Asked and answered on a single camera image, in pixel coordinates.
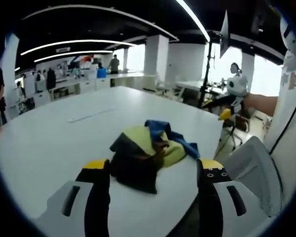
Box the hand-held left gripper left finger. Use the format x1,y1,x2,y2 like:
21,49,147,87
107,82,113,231
36,158,111,237

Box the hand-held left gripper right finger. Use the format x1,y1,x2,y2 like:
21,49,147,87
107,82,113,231
196,158,259,237

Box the multicoloured patchwork garment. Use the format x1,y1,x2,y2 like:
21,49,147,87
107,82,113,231
110,119,201,195

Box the white template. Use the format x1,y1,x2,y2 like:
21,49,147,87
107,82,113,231
68,106,117,123

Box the brown seat office chair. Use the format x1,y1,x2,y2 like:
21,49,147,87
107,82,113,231
223,108,254,150

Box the white background desk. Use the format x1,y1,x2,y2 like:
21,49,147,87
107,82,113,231
175,80,229,102

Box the black tripod stand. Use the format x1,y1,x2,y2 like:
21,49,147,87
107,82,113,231
199,29,225,109

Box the person's white printed shirt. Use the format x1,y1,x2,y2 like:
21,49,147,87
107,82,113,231
267,14,296,158

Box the white mesh office chair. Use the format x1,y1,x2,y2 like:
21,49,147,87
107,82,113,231
223,135,284,218

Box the white chest device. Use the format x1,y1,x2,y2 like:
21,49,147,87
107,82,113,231
280,17,296,53

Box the long ceiling light strip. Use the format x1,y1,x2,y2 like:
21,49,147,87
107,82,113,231
175,0,211,42

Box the white long counter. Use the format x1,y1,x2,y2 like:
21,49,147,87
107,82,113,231
49,71,148,101

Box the curved ceiling light strip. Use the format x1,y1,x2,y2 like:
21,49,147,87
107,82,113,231
20,39,137,56
34,50,113,63

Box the black cable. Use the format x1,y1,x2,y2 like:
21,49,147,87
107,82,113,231
269,83,296,153

